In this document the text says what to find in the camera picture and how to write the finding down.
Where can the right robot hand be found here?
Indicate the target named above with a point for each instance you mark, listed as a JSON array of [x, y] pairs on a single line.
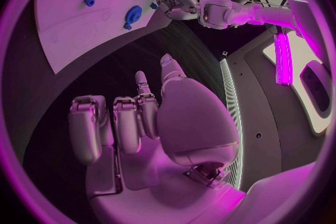
[[194, 123]]

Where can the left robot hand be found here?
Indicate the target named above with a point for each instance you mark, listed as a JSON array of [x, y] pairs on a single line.
[[173, 2]]

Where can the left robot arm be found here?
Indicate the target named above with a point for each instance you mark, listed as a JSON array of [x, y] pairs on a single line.
[[244, 11]]

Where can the white task board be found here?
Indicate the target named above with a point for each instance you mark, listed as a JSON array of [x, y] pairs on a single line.
[[99, 7]]

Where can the blue block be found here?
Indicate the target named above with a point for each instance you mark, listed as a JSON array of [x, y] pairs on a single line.
[[153, 5]]

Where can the blue gear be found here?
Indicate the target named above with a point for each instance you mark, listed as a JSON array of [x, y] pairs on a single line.
[[133, 14]]

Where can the blue short cylinder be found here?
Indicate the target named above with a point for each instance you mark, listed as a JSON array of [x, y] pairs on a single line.
[[89, 1]]

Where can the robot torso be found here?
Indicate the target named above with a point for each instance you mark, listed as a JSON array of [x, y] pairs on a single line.
[[278, 119]]

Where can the glowing light bar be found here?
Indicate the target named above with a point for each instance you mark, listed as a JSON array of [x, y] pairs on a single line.
[[283, 60]]

